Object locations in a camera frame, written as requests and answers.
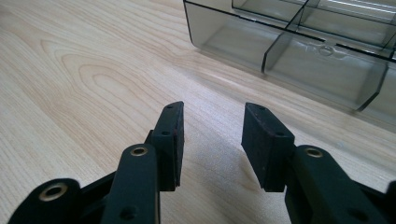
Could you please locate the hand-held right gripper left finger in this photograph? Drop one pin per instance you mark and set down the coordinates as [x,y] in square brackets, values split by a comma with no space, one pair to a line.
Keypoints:
[166,149]

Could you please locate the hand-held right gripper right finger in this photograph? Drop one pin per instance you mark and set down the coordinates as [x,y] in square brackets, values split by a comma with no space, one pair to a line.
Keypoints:
[271,155]

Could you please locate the clear smoky plastic organizer box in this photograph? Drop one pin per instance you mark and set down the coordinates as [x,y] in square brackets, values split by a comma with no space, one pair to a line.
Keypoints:
[311,59]

